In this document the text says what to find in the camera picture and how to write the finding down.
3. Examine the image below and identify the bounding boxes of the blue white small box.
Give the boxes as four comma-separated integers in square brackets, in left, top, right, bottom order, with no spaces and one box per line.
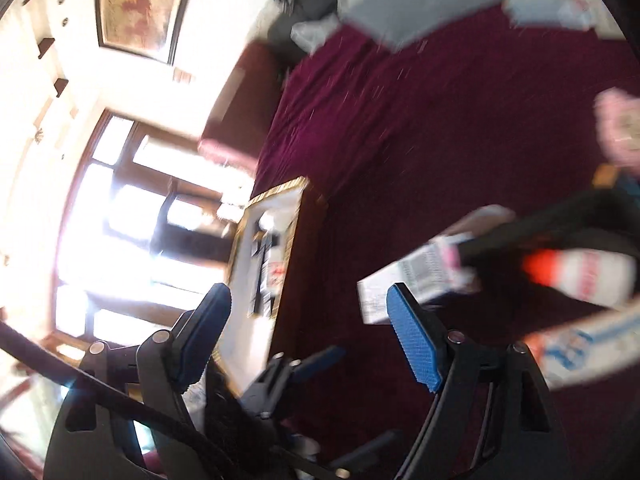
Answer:
[357,232,478,325]

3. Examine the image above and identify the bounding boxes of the white bottle red cap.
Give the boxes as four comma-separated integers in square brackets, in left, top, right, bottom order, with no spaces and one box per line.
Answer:
[522,248,638,308]

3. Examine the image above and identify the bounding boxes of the white gold-edged tray box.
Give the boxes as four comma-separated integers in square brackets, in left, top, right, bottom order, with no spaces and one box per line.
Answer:
[213,178,309,394]

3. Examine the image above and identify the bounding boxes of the white orange tube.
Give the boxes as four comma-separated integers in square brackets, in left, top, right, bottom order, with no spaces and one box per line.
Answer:
[524,299,640,390]

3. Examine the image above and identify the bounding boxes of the maroon bedspread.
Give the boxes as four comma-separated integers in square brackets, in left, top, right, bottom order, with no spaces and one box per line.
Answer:
[255,8,639,479]

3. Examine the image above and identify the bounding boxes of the black marker tan caps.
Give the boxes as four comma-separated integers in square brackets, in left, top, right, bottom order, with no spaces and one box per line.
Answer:
[458,165,639,266]

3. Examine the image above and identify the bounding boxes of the white plastic bag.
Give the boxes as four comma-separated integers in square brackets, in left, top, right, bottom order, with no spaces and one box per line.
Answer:
[291,14,342,55]

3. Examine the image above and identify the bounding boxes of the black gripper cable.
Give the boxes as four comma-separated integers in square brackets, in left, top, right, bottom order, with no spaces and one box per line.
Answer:
[0,320,352,480]

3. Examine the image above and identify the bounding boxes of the framed wall painting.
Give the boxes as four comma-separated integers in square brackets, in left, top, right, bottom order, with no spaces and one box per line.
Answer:
[94,0,189,65]

